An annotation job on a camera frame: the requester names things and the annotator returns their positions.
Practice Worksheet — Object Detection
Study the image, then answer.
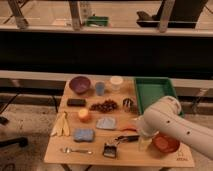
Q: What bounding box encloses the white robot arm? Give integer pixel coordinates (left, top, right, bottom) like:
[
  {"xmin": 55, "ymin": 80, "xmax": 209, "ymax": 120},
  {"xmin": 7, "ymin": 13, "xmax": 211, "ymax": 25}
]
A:
[{"xmin": 136, "ymin": 96, "xmax": 213, "ymax": 160}]

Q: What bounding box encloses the red bowl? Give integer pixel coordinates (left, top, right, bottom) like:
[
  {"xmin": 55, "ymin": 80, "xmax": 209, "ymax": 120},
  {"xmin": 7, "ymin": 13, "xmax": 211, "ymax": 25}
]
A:
[{"xmin": 152, "ymin": 133, "xmax": 180, "ymax": 153}]

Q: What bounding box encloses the purple bowl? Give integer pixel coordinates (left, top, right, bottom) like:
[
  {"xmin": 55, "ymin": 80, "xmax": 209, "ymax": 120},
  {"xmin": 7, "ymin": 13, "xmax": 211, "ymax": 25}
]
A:
[{"xmin": 69, "ymin": 76, "xmax": 91, "ymax": 94}]

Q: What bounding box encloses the grey blue cloth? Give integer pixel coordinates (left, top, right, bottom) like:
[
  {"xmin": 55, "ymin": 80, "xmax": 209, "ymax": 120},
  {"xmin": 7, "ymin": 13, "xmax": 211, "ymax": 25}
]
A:
[{"xmin": 96, "ymin": 117, "xmax": 116, "ymax": 130}]

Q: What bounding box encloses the small metal cup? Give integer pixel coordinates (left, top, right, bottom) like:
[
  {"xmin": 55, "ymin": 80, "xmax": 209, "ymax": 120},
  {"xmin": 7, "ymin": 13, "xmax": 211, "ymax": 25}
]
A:
[{"xmin": 123, "ymin": 98, "xmax": 134, "ymax": 112}]

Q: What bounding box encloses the bunch of dark grapes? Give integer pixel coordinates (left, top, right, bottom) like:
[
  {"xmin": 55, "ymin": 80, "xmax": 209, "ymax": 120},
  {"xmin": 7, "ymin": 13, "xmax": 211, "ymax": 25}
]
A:
[{"xmin": 90, "ymin": 99, "xmax": 118, "ymax": 113}]

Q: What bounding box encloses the green plastic tray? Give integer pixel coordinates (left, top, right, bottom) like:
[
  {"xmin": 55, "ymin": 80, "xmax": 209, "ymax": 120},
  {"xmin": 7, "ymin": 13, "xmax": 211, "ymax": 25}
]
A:
[{"xmin": 134, "ymin": 77, "xmax": 177, "ymax": 115}]

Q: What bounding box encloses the blue sponge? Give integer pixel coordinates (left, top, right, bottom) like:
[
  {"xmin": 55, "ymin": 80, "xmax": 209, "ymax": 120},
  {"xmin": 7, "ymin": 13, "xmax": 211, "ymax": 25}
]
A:
[{"xmin": 73, "ymin": 128, "xmax": 95, "ymax": 142}]

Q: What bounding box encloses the white plastic cup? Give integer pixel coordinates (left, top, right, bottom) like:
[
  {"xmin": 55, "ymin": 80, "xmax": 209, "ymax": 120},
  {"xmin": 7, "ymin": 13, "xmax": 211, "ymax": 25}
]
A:
[{"xmin": 110, "ymin": 76, "xmax": 124, "ymax": 91}]

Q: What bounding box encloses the orange apple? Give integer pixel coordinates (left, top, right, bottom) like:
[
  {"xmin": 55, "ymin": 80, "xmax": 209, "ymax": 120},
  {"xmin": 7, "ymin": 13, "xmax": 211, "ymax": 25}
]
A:
[{"xmin": 78, "ymin": 108, "xmax": 91, "ymax": 122}]

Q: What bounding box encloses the blue cup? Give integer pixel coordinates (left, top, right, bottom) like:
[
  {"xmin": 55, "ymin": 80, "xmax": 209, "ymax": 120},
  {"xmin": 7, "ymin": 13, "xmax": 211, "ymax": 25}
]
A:
[{"xmin": 95, "ymin": 82, "xmax": 105, "ymax": 96}]

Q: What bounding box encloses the black rectangular block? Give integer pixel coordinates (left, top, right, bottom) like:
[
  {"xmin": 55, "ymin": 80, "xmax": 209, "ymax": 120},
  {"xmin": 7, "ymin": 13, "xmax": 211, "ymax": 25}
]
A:
[{"xmin": 67, "ymin": 98, "xmax": 86, "ymax": 107}]

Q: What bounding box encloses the yellow banana bunch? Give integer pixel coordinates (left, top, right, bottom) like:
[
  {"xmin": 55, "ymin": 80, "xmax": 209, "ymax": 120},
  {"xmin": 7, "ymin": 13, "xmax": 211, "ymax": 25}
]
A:
[{"xmin": 51, "ymin": 112, "xmax": 70, "ymax": 136}]

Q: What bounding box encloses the green box on shelf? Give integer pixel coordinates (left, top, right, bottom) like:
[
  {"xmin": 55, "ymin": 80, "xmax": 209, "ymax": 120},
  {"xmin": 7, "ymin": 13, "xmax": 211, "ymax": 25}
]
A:
[{"xmin": 86, "ymin": 16, "xmax": 109, "ymax": 26}]

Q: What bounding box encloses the black object on shelf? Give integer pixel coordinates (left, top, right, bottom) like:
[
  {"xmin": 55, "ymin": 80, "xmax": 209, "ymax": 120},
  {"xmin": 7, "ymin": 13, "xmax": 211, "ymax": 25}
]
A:
[{"xmin": 136, "ymin": 0, "xmax": 208, "ymax": 28}]

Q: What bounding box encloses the black handled brush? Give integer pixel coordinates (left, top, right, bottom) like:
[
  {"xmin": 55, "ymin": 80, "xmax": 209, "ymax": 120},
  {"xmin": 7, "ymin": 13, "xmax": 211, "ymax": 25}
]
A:
[{"xmin": 102, "ymin": 135, "xmax": 139, "ymax": 158}]

